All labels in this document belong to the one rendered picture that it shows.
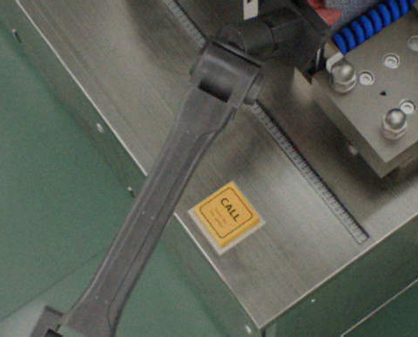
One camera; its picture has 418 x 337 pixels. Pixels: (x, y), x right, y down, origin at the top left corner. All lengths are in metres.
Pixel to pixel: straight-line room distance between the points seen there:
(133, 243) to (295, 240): 0.37
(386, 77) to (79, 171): 1.23
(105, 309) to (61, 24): 0.62
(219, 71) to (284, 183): 0.34
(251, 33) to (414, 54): 0.28
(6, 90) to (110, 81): 1.08
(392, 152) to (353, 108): 0.08
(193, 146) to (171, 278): 1.23
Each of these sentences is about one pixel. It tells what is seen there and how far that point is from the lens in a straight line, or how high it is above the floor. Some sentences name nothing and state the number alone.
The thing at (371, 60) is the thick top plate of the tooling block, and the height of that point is 1.03.
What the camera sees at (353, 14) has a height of 1.04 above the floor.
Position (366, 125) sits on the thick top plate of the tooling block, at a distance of 1.29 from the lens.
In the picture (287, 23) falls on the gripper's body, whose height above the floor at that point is 1.16.
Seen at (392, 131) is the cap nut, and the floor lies 1.05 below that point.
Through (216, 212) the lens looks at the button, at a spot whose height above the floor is 0.92.
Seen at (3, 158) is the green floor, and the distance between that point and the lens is 2.46.
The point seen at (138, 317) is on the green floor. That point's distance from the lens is 2.28.
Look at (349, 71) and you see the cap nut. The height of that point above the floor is 1.07.
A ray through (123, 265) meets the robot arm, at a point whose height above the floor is 1.20.
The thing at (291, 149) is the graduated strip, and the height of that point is 0.90.
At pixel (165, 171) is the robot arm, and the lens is 1.07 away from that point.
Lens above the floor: 2.21
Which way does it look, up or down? 69 degrees down
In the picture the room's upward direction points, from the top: 9 degrees counter-clockwise
